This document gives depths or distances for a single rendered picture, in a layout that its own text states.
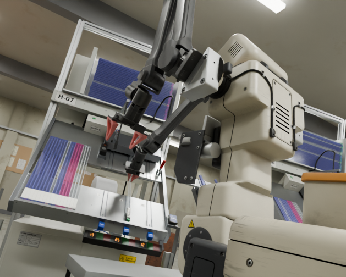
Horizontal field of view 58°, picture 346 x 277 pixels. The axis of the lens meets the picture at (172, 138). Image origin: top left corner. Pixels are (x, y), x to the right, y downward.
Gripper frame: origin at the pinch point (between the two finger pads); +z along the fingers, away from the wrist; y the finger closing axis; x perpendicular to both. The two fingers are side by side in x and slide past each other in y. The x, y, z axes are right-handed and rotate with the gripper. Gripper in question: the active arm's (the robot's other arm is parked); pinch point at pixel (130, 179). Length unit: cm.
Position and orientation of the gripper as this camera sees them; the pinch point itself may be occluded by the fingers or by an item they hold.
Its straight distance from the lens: 166.3
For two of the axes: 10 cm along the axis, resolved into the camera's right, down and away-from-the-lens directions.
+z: -3.7, 8.0, 4.7
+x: 0.9, 5.3, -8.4
